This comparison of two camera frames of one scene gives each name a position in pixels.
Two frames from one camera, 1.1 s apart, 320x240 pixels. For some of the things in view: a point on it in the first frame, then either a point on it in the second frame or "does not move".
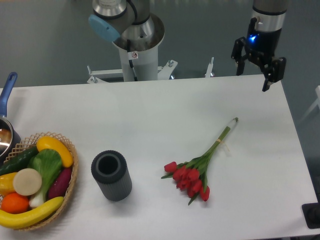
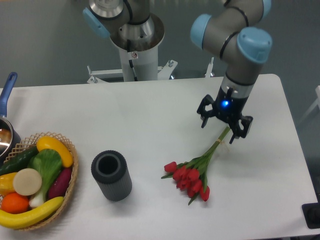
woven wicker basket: [31, 142] does not move
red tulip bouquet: [191, 176] does not move
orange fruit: [14, 203] does not move
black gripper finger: [274, 71] → [246, 121]
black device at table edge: [311, 213] does not move
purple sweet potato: [59, 183] does not move
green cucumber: [18, 161] does not move
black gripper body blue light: [266, 41] → [228, 106]
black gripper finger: [238, 55] → [205, 115]
